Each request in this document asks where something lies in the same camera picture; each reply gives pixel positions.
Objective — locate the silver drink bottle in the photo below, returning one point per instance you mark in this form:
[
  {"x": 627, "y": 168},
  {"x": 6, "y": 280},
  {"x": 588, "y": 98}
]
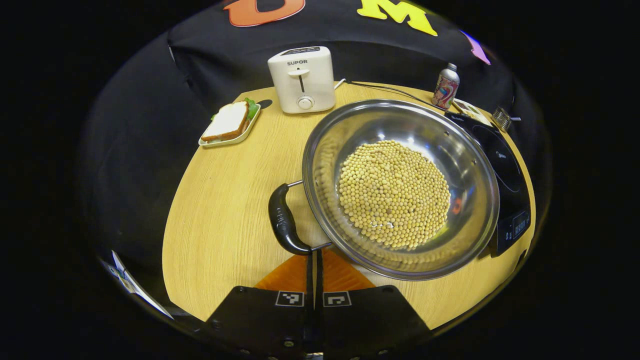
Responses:
[{"x": 445, "y": 87}]

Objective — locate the pile of soybeans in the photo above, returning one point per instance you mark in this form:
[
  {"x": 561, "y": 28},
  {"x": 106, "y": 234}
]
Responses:
[{"x": 395, "y": 195}]

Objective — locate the stainless steel pot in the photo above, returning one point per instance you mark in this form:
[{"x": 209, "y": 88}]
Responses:
[{"x": 470, "y": 200}]

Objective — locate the white divided bean tray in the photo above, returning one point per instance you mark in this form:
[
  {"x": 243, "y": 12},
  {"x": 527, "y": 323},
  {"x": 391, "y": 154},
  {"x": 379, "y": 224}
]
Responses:
[{"x": 472, "y": 112}]

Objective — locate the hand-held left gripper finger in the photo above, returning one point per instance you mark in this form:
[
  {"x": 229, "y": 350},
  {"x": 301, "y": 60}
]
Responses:
[
  {"x": 310, "y": 275},
  {"x": 319, "y": 275}
]

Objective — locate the white toaster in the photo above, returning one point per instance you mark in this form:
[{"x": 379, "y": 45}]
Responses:
[{"x": 302, "y": 80}]

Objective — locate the pale green plate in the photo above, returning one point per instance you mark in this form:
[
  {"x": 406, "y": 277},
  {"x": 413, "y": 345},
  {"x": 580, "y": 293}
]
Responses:
[{"x": 235, "y": 139}]

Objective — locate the sandwich with lettuce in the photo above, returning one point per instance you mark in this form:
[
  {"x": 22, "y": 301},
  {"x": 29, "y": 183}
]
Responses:
[{"x": 227, "y": 120}]

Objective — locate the black induction cooktop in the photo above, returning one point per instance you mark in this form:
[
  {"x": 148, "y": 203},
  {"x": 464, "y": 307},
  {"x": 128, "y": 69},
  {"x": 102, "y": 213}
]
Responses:
[{"x": 505, "y": 165}]

